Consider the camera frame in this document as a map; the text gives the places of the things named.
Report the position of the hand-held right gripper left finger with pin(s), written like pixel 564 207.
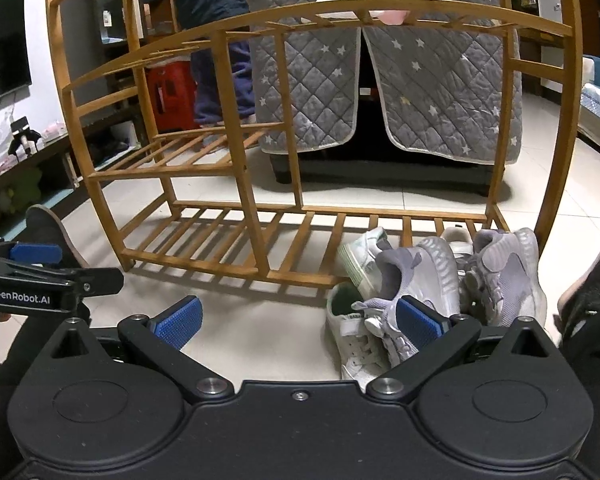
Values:
pixel 180 321

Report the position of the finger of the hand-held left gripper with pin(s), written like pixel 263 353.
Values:
pixel 95 280
pixel 35 254

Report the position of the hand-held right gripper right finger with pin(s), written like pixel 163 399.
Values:
pixel 421 321

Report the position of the purple dial sneaker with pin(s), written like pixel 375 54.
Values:
pixel 430 270
pixel 510 270

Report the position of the bamboo shoe rack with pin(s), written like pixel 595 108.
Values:
pixel 205 266

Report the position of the white green-lined sneaker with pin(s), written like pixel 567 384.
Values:
pixel 365 255
pixel 355 350

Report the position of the white mesh orange-soled sneaker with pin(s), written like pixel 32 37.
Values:
pixel 457 245

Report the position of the person's left black shoe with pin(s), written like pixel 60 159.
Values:
pixel 45 225

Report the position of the green plush toy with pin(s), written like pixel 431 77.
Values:
pixel 25 190

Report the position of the person's left leg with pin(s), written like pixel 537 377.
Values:
pixel 10 390

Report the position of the dark tv cabinet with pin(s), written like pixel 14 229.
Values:
pixel 55 146

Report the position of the black toy figure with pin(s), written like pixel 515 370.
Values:
pixel 22 132

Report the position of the black table base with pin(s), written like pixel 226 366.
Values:
pixel 370 170

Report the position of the red plastic stool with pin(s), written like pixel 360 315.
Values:
pixel 170 95

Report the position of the black flat television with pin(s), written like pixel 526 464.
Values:
pixel 5 45

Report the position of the grey quilted star blanket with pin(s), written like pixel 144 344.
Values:
pixel 430 85

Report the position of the dark open shelf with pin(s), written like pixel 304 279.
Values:
pixel 110 25

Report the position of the pale pink item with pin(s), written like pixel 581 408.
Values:
pixel 395 17

